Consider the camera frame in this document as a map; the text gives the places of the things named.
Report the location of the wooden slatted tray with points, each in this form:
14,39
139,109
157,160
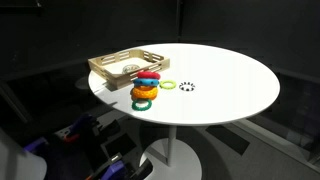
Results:
119,69

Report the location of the purple and black equipment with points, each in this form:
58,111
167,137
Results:
89,150

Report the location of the white table pedestal base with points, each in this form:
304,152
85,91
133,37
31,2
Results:
172,159

